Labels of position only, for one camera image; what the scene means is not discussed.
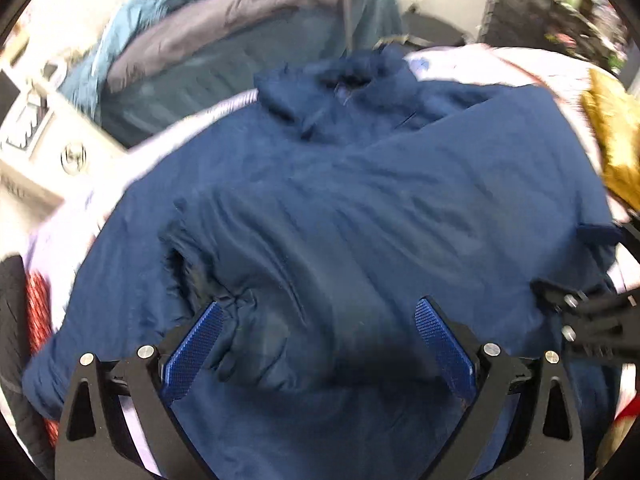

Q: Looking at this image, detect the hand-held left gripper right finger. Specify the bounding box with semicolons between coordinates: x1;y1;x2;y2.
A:
414;297;586;480

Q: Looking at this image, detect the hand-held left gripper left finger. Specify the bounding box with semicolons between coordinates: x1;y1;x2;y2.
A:
54;301;226;480

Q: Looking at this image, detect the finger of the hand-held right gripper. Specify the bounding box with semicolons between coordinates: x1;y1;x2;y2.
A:
529;279;640;357
612;220;640;249

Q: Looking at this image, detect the navy blue padded jacket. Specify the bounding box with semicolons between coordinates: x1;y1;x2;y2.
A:
22;42;622;480

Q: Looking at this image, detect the gold shiny cloth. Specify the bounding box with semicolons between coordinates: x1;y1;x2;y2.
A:
579;67;640;212

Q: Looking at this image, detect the brown furry garment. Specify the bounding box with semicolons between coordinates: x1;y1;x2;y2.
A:
599;419;637;480

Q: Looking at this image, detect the red floral cloth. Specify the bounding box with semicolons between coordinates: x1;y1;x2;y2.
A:
24;269;62;447

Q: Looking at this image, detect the purple floral bedsheet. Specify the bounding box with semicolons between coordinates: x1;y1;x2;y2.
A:
24;44;640;480

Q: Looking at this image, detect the black pleated garment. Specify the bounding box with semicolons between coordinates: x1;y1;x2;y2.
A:
0;254;57;462

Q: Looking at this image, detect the white beauty machine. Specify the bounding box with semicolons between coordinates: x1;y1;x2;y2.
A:
0;71;127;207

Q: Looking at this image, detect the black round stool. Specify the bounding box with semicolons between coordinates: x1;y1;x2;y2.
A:
401;9;469;49

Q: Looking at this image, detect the bed with teal skirt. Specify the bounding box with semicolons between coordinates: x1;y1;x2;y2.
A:
56;0;407;149

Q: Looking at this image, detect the blue quilt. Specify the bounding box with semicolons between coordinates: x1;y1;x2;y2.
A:
56;0;237;112

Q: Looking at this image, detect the metal pole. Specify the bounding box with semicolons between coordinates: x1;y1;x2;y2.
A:
339;0;362;54

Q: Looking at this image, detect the black wire rack cart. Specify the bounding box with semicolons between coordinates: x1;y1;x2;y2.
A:
481;0;632;74

